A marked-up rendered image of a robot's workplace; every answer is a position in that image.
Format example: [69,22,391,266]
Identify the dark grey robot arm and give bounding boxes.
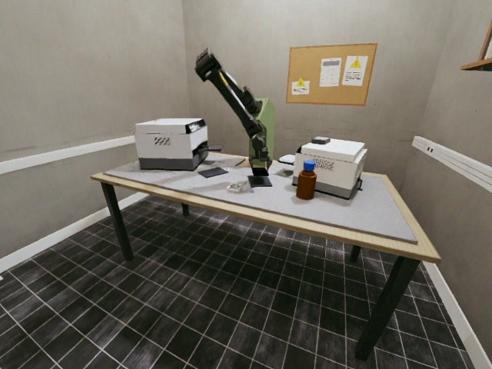
[194,46,268,162]

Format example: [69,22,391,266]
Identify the brown bottle with blue cap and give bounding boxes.
[296,161,317,200]

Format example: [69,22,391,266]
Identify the white multi-well plate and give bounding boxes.
[279,155,295,163]

